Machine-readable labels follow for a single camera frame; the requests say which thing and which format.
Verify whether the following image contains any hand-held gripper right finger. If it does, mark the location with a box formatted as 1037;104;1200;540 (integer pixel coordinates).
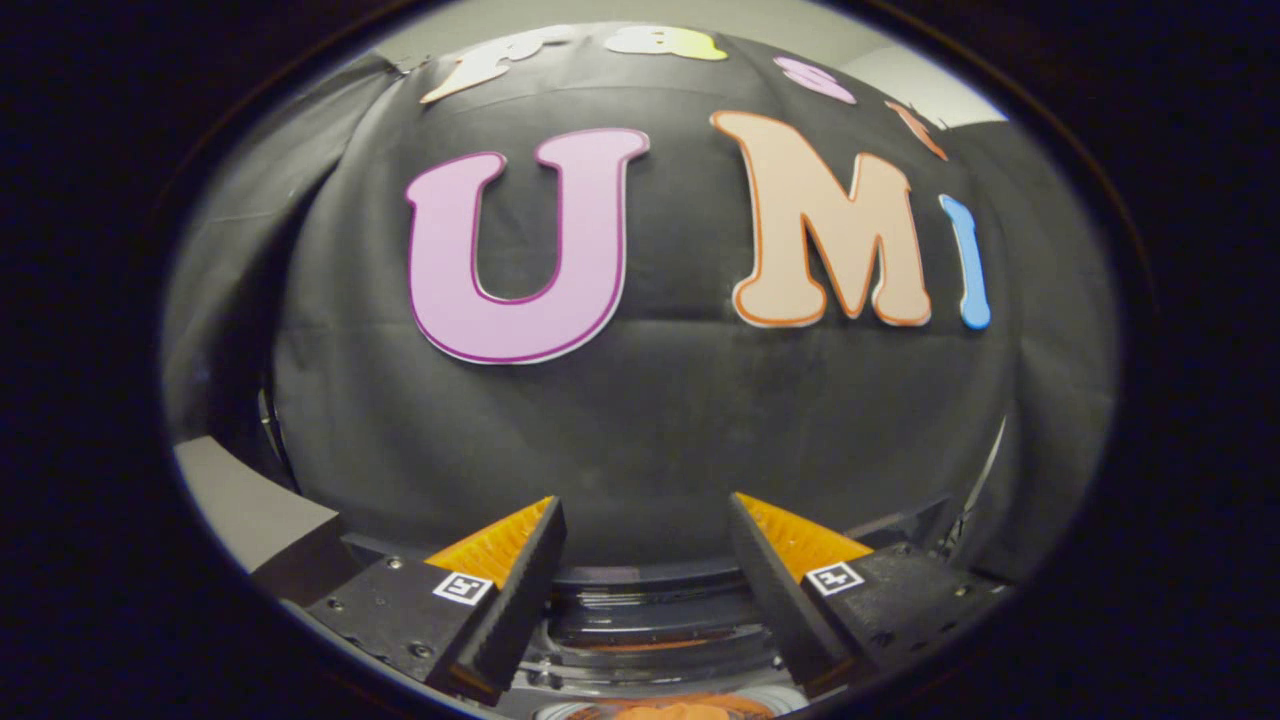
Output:
728;490;1011;699

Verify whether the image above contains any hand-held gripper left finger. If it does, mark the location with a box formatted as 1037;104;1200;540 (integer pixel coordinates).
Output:
283;495;568;706

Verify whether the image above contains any grey washing machine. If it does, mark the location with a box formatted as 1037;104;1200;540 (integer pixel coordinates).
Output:
335;495;966;720

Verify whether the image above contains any orange garment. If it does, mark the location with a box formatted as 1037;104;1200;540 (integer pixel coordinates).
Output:
560;695;776;720

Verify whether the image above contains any black backdrop cloth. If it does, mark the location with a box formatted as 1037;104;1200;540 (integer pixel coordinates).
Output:
160;25;1121;591

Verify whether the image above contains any grey cabinet with dark top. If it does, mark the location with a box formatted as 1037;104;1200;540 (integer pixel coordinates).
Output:
172;435;346;606

